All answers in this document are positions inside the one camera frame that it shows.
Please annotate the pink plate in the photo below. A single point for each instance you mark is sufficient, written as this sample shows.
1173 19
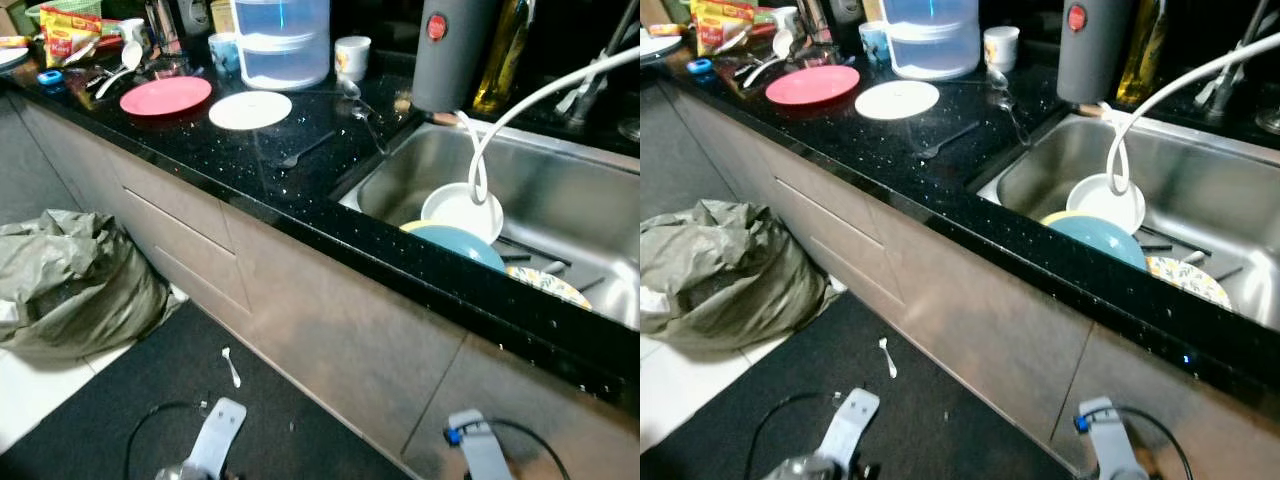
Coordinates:
165 96
812 85

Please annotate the blue patterned cup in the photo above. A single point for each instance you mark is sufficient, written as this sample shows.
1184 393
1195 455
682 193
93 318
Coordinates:
222 55
873 42

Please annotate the metal spoon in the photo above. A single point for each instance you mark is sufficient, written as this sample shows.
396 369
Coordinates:
997 80
349 88

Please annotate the plain white mug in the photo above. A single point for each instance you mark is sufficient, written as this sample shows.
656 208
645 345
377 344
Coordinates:
132 30
785 18

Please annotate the floral patterned plate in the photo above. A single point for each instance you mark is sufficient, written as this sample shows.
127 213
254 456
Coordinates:
1190 280
555 285

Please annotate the white serving spoon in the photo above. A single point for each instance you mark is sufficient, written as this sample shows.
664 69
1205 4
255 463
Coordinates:
130 55
782 42

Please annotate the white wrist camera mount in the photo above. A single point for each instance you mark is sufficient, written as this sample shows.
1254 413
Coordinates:
1110 445
485 450
218 435
850 425

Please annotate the olive oil bottle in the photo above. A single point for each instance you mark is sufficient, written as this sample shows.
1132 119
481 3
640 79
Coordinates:
500 70
1142 60

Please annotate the black fork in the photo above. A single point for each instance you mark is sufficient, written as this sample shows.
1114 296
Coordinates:
300 155
935 150

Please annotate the small silver fork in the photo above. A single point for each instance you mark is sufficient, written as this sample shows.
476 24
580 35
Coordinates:
227 355
884 345

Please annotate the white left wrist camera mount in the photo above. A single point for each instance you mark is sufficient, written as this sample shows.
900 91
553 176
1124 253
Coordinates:
218 435
850 425

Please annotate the grey tumbler with red badge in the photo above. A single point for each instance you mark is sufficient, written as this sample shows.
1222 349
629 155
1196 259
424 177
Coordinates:
1095 55
450 60

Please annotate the chrome faucet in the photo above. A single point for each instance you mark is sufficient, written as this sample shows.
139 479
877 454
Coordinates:
590 95
1225 85

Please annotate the yellow red food packet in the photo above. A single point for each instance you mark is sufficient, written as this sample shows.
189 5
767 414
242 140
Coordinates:
68 35
720 25

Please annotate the round chrome counter cap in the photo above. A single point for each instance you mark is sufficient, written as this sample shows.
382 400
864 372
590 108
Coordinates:
630 128
1270 120

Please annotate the clear stacked plastic container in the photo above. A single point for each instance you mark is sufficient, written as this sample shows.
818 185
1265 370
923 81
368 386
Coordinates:
930 45
280 50

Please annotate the blue plate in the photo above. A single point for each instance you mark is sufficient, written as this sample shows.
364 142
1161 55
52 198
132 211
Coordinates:
1100 238
460 245

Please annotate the white plate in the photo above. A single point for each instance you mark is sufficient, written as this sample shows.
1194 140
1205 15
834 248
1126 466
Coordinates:
250 110
897 100
660 45
12 58

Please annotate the brown kitchen cabinet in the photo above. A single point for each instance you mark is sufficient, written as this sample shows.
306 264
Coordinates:
1000 330
350 330

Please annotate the white printed cup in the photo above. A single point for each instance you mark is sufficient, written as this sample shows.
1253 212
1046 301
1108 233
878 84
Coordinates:
1001 48
352 58

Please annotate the stainless steel sink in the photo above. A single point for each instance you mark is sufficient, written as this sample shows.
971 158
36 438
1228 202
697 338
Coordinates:
570 200
1210 190

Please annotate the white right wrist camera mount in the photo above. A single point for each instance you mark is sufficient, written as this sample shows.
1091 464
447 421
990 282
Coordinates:
1110 445
485 450

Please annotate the long metal utensil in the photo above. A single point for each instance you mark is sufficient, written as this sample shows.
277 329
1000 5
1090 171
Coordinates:
360 110
1005 102

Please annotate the white bowl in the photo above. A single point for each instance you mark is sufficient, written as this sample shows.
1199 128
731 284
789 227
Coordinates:
455 215
1100 205

